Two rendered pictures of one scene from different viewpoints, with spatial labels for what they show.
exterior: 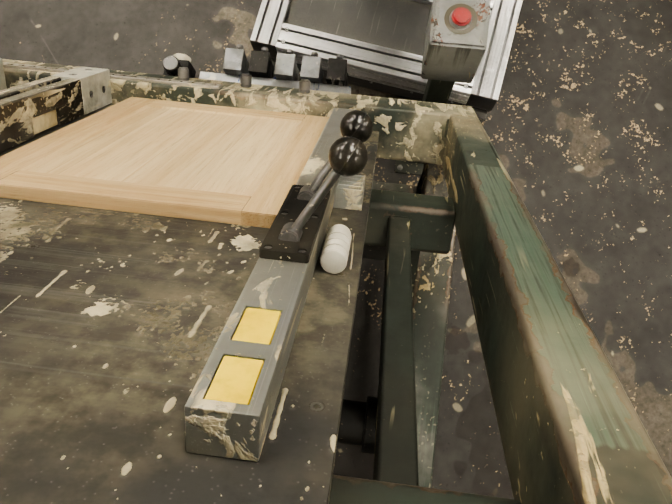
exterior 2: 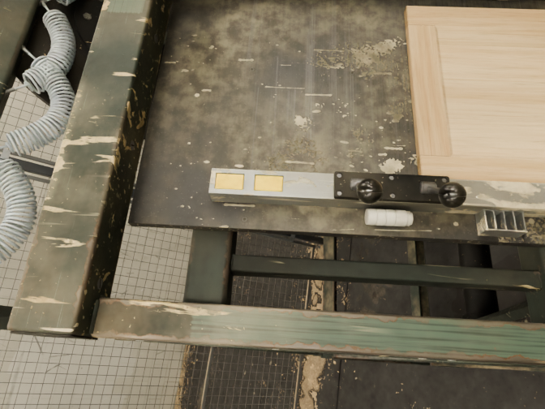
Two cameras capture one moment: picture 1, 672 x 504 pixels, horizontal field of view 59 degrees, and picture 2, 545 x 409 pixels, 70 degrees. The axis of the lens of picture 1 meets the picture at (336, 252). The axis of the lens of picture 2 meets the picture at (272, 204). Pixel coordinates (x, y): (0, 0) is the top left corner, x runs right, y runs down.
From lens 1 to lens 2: 0.60 m
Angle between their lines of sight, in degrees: 67
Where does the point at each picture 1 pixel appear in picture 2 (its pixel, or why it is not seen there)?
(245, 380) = (228, 184)
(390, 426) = (270, 260)
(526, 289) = (322, 320)
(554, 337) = (270, 321)
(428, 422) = not seen: hidden behind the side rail
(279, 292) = (298, 188)
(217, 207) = (420, 140)
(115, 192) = (421, 82)
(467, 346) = not seen: outside the picture
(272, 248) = (337, 177)
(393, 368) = (315, 264)
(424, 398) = not seen: hidden behind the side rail
